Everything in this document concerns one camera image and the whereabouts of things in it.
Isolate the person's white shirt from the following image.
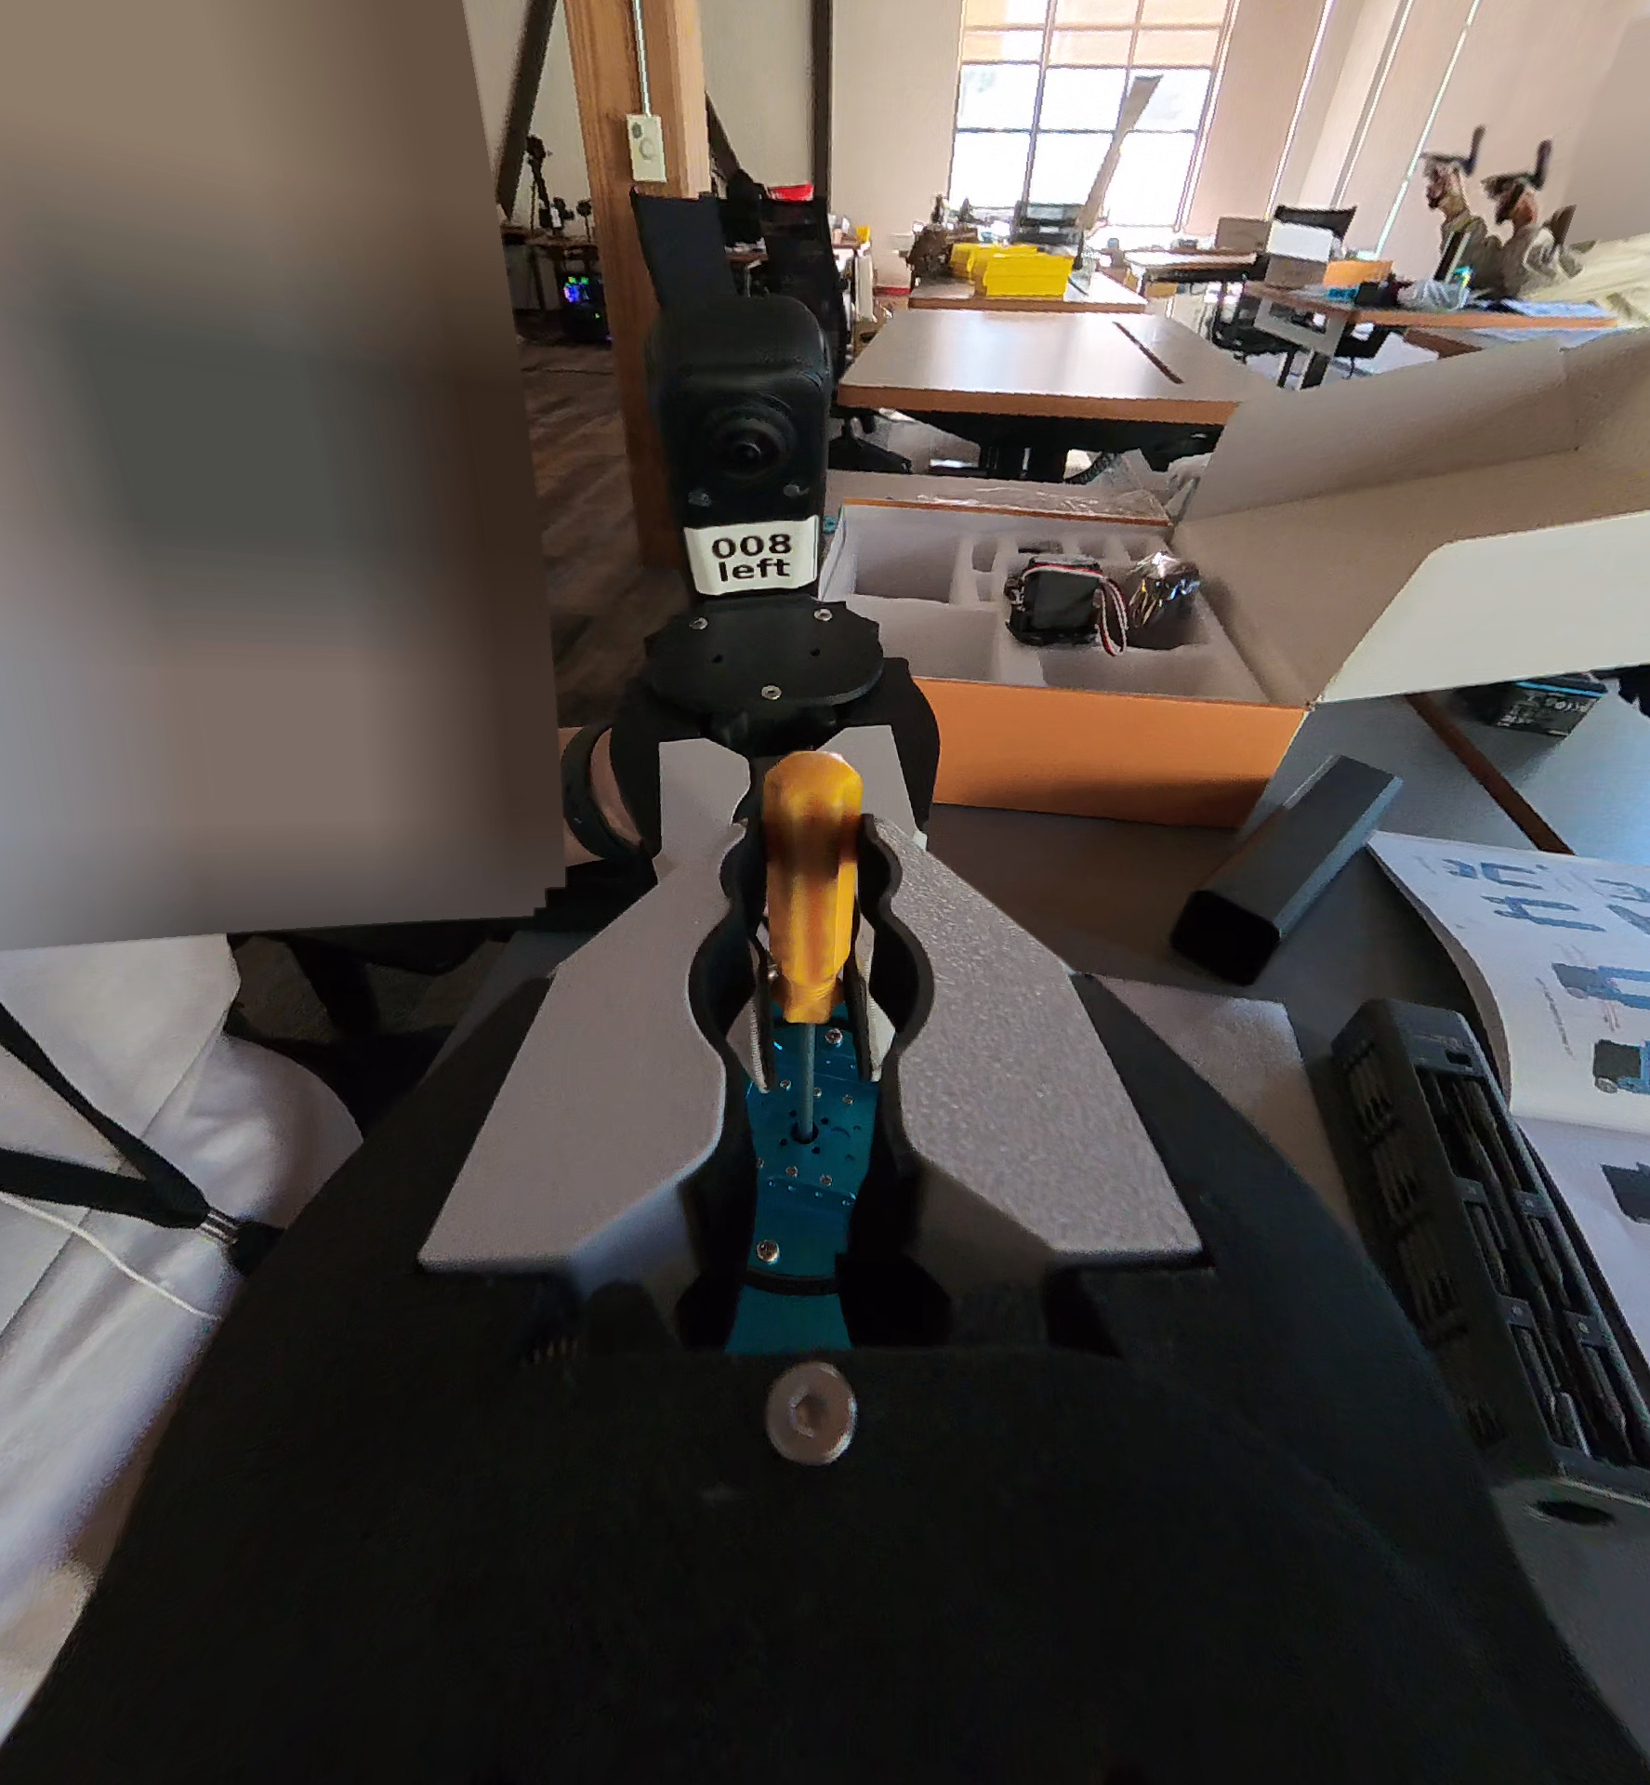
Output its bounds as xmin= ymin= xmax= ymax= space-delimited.
xmin=0 ymin=935 xmax=367 ymax=1785

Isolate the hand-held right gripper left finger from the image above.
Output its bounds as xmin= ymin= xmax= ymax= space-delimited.
xmin=420 ymin=815 xmax=774 ymax=1340

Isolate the yellow-handled screwdriver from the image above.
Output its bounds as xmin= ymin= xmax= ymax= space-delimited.
xmin=762 ymin=754 xmax=868 ymax=1143

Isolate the black screwdriver bit case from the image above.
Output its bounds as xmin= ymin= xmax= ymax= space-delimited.
xmin=1328 ymin=999 xmax=1650 ymax=1522

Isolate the large paned window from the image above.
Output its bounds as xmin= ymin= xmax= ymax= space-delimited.
xmin=954 ymin=0 xmax=1237 ymax=230

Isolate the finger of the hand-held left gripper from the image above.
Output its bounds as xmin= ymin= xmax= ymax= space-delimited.
xmin=659 ymin=740 xmax=751 ymax=868
xmin=840 ymin=725 xmax=911 ymax=826

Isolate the dark grey rectangular case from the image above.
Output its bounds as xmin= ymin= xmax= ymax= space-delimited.
xmin=1170 ymin=757 xmax=1404 ymax=986

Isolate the printed instruction booklet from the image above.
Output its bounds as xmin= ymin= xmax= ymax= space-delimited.
xmin=1368 ymin=832 xmax=1650 ymax=1502

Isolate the small black and blue box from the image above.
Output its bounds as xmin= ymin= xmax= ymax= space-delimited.
xmin=1487 ymin=675 xmax=1607 ymax=729

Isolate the black lanyard strap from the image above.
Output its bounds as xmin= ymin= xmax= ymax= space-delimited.
xmin=0 ymin=954 xmax=283 ymax=1270

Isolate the wooden-edged table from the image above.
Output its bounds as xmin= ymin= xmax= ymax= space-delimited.
xmin=834 ymin=310 xmax=1279 ymax=426

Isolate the black servo motor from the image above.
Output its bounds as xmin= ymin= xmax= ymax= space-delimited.
xmin=1007 ymin=558 xmax=1118 ymax=646

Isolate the clear bag of parts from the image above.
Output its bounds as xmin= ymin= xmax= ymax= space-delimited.
xmin=1124 ymin=554 xmax=1206 ymax=646

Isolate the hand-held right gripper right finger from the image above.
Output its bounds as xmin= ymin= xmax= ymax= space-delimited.
xmin=852 ymin=814 xmax=1206 ymax=1313

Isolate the blue metal bracket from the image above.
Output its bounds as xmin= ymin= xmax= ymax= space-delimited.
xmin=729 ymin=995 xmax=897 ymax=1352

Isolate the orange and white cardboard box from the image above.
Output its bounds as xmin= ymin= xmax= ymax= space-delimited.
xmin=818 ymin=327 xmax=1650 ymax=831

